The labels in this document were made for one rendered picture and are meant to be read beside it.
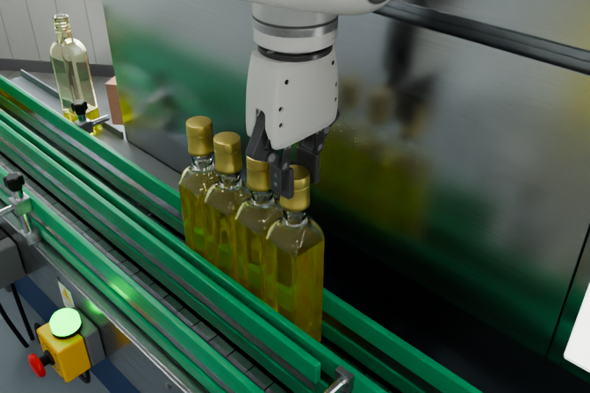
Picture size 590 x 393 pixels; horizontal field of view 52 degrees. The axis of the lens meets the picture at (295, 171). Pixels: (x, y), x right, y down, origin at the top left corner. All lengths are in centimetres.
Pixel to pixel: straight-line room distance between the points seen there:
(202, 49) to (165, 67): 13
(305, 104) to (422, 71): 14
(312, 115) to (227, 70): 36
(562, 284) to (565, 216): 8
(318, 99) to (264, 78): 7
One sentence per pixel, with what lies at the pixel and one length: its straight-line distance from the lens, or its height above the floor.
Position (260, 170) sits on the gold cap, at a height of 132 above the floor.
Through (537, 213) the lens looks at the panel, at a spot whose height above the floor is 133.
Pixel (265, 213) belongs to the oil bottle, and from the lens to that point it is 75.
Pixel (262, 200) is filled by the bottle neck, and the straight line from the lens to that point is 75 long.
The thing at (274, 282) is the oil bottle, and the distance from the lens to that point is 78.
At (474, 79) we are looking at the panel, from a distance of 65.
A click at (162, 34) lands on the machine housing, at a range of 110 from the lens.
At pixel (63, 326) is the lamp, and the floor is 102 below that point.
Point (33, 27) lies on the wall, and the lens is 446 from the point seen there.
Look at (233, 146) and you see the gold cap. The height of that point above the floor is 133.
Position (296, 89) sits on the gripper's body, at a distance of 61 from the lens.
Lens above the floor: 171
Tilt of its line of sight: 33 degrees down
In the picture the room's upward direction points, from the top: straight up
